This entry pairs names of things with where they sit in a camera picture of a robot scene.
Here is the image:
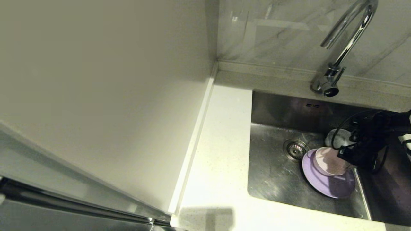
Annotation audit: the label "white ceramic bowl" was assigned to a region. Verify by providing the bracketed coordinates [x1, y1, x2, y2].
[325, 128, 355, 149]

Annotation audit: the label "pink small bowl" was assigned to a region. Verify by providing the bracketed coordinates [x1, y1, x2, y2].
[313, 147, 352, 176]

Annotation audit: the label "lilac round plate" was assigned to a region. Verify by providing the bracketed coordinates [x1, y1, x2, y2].
[302, 149, 356, 199]

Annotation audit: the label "chrome gooseneck faucet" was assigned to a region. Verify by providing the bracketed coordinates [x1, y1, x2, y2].
[310, 0, 379, 98]

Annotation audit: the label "metal sink drain strainer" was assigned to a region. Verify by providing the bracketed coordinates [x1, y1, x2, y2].
[283, 139, 310, 161]

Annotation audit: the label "stainless steel sink basin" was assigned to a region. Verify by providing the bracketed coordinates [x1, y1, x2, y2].
[247, 90, 411, 227]

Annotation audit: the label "tall white cabinet panel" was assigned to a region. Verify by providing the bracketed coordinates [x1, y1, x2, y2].
[0, 0, 219, 216]

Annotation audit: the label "grey glossy appliance door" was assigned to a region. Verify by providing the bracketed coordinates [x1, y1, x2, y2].
[0, 201, 154, 231]

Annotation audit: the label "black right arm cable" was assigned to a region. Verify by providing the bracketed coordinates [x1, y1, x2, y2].
[331, 110, 389, 175]

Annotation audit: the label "dark bar door handle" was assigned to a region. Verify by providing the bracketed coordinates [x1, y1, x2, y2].
[0, 178, 171, 227]

